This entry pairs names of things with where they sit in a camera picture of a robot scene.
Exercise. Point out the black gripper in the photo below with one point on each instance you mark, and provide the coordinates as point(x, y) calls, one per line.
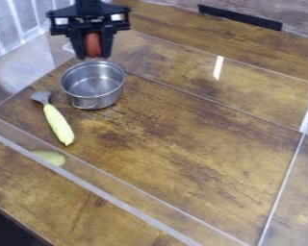
point(88, 15)

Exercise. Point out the red and white toy mushroom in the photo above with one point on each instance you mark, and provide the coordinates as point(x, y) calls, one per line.
point(92, 45)

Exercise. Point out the silver metal pot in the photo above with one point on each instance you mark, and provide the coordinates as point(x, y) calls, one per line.
point(93, 84)

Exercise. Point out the black strip on table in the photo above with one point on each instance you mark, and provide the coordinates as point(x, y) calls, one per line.
point(240, 17)

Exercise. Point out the yellow toy corn cob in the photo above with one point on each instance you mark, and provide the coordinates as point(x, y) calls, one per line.
point(59, 124)

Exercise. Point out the clear acrylic front barrier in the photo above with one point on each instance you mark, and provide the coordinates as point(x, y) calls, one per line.
point(174, 221)

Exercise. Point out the clear acrylic barrier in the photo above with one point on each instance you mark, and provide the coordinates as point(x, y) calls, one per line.
point(287, 224)
point(174, 221)

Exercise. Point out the clear acrylic right barrier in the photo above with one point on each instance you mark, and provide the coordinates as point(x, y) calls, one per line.
point(287, 224)

